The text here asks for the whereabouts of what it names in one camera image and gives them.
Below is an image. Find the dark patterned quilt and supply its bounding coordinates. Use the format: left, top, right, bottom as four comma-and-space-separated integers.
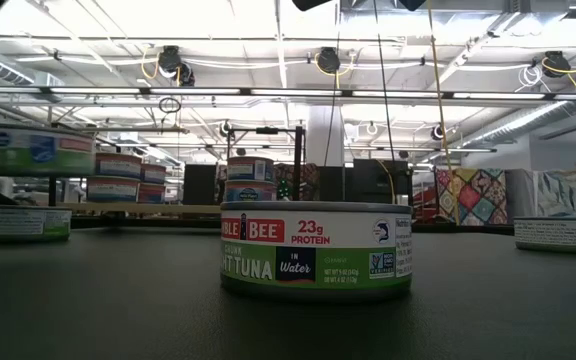
272, 163, 321, 202

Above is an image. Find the black room cabinet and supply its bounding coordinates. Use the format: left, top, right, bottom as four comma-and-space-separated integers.
182, 163, 218, 206
316, 165, 346, 202

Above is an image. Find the black hanging cable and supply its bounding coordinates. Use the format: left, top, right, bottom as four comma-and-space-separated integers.
371, 0, 398, 164

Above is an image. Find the black mesh computer case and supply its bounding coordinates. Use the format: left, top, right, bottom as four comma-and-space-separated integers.
351, 158, 415, 204

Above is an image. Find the black table mat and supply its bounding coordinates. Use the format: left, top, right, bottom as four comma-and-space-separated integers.
0, 227, 576, 360

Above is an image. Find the grey hanging cloth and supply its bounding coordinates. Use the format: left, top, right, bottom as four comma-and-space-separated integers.
505, 168, 539, 220

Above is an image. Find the long ceiling light bar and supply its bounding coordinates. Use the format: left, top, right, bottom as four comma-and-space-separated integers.
0, 85, 576, 103

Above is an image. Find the yellow hanging cable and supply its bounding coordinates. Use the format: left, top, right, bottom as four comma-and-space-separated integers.
426, 0, 462, 226

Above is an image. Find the colourful patchwork quilt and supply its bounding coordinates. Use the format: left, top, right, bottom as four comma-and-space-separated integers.
434, 167, 509, 226

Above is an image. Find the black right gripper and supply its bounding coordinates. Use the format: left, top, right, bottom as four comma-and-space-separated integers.
291, 0, 427, 13

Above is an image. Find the black ceiling cable reel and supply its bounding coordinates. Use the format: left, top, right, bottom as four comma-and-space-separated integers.
542, 49, 573, 79
157, 45, 184, 77
316, 46, 342, 75

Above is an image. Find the pale blue patterned cloth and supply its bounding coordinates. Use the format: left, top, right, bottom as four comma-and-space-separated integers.
535, 167, 576, 219

